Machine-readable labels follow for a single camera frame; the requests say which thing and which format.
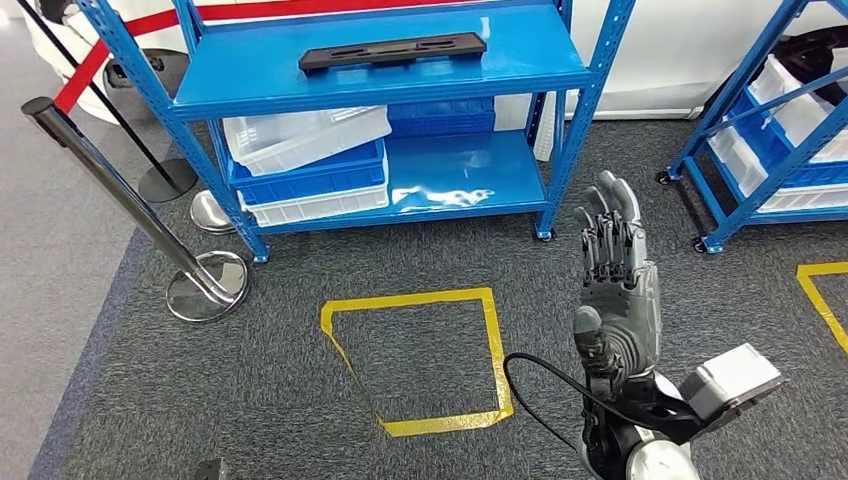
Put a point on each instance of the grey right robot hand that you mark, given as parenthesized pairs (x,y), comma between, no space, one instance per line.
(629,311)

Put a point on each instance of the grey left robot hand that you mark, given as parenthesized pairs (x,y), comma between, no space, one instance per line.
(212,470)

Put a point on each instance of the black plastic plate frame part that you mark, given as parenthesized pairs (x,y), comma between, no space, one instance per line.
(391,52)

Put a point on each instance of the blue metal shelf rack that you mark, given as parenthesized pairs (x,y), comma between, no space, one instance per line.
(729,89)
(265,73)

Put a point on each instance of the yellow floor tape square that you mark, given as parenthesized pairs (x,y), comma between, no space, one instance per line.
(493,351)
(821,301)

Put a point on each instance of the white lattice crate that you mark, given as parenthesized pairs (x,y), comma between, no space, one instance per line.
(545,129)

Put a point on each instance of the blue plastic crate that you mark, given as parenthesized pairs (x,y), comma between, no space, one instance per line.
(440,118)
(768,142)
(305,180)

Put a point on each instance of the white car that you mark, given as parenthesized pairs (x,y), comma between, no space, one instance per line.
(649,66)

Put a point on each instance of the clear plastic bin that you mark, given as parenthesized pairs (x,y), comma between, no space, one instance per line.
(305,142)

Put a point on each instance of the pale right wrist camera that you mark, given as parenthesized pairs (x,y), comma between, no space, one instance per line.
(735,381)

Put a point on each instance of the chrome stanchion post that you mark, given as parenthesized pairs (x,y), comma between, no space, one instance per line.
(210,213)
(205,288)

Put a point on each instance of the black stanchion post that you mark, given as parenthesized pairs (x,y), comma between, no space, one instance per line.
(169,182)

